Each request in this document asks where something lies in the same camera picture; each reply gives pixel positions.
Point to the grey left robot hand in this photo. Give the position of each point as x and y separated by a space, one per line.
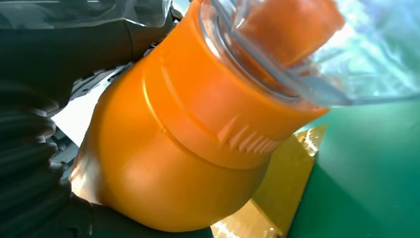
65 42

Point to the orange bottle with clear cap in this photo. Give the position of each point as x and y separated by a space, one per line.
157 131

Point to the yellow taped cardboard box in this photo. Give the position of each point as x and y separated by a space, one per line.
282 184

